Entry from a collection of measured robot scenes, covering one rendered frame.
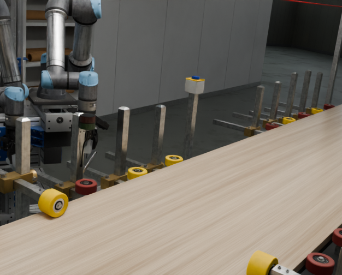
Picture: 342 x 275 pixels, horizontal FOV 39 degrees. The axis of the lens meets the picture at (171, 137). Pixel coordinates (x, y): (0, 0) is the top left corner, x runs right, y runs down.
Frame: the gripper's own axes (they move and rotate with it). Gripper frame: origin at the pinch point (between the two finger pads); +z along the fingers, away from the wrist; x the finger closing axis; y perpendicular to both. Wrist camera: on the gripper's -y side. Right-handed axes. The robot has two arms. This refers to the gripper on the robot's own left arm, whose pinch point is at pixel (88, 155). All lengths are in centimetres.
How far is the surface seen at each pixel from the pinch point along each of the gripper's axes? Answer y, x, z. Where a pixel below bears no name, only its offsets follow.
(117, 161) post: -9.7, 7.9, 2.7
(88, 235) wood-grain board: 44, 47, 3
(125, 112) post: -10.4, 9.5, -19.6
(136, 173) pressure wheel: -4.5, 23.5, 2.1
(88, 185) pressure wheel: 19.1, 20.5, 2.0
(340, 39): -266, 7, -46
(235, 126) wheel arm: -131, -4, 9
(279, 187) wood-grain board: -40, 69, 3
